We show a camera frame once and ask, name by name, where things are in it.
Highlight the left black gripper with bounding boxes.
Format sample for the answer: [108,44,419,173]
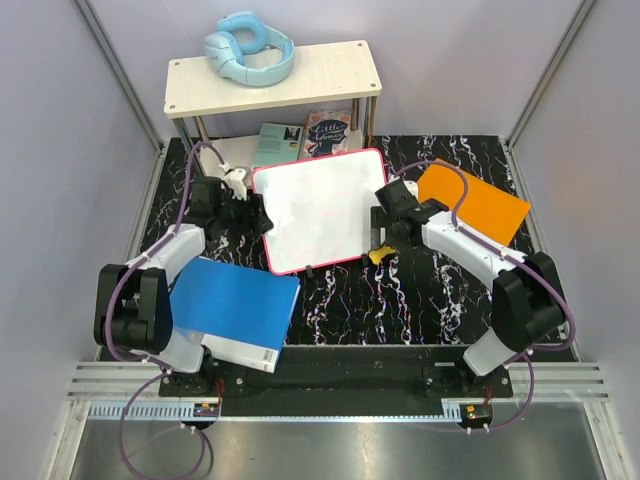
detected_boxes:
[213,189,272,237]

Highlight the yellow whiteboard eraser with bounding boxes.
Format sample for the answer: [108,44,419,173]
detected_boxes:
[367,245,397,265]

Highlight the pink framed whiteboard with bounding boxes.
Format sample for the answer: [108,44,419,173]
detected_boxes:
[252,148,387,275]

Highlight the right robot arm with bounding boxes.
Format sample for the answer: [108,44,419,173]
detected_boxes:
[371,180,572,397]

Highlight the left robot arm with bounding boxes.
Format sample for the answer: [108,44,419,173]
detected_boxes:
[94,177,297,396]

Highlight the teal book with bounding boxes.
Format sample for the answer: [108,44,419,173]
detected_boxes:
[250,123,304,169]

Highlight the blue binder folder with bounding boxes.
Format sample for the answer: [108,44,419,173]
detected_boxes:
[170,257,300,374]

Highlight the Little Women book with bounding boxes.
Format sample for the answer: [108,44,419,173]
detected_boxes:
[299,109,352,160]

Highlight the orange folder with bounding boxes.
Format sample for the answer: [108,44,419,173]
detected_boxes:
[417,165,531,245]

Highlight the white two-tier shelf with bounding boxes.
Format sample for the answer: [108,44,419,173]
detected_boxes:
[164,39,382,150]

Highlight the light blue headphones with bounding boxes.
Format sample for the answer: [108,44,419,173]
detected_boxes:
[203,11,295,87]

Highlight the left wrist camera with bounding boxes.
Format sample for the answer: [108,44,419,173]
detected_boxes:
[223,167,249,201]

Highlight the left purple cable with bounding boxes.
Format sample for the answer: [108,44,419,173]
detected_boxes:
[102,141,234,479]

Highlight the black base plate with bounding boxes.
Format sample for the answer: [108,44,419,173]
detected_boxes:
[159,345,513,399]

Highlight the aluminium front rail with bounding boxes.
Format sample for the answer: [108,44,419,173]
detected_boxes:
[67,362,609,423]

